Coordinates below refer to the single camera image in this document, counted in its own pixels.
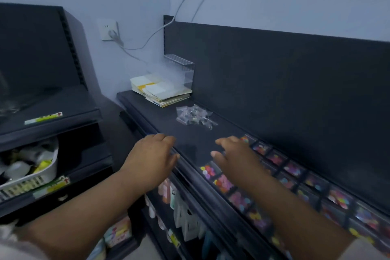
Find person's left hand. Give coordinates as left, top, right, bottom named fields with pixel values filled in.
left=121, top=133, right=181, bottom=192

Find person's right hand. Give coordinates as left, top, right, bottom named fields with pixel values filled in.
left=211, top=135, right=270, bottom=186

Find person's right forearm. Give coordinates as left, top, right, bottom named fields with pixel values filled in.
left=240, top=173, right=358, bottom=260

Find person's left forearm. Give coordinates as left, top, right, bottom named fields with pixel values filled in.
left=17, top=168, right=153, bottom=260

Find pile of small clear bags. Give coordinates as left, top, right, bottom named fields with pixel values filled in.
left=176, top=104, right=219, bottom=131

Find stack of yellow white cards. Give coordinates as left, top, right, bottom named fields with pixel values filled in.
left=130, top=75, right=193, bottom=108

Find row of white boxes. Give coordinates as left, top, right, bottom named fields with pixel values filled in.
left=169, top=182, right=208, bottom=243

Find clear acrylic display holder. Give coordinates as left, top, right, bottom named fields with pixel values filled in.
left=146, top=54, right=195, bottom=93

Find long black display shelf unit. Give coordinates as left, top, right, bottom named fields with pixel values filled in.
left=117, top=15, right=390, bottom=260

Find colourful printed packet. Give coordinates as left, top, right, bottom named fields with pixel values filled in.
left=103, top=217, right=132, bottom=249

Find rows of colourful sticker packets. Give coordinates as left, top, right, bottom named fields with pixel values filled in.
left=199, top=134, right=390, bottom=258

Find white power plug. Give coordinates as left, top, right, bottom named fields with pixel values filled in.
left=108, top=29, right=124, bottom=46

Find green white shelf label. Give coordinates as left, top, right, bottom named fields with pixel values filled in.
left=24, top=112, right=63, bottom=126
left=32, top=176, right=71, bottom=199

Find white plastic basket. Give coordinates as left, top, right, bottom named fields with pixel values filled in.
left=0, top=137, right=59, bottom=203

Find yellow item in basket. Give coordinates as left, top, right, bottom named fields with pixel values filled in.
left=33, top=159, right=53, bottom=174

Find black shelf unit with basket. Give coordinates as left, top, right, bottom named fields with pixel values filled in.
left=0, top=3, right=114, bottom=227

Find white wall socket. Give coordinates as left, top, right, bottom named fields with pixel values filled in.
left=98, top=18, right=119, bottom=41

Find white power cable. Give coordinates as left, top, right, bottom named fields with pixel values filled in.
left=120, top=0, right=209, bottom=51

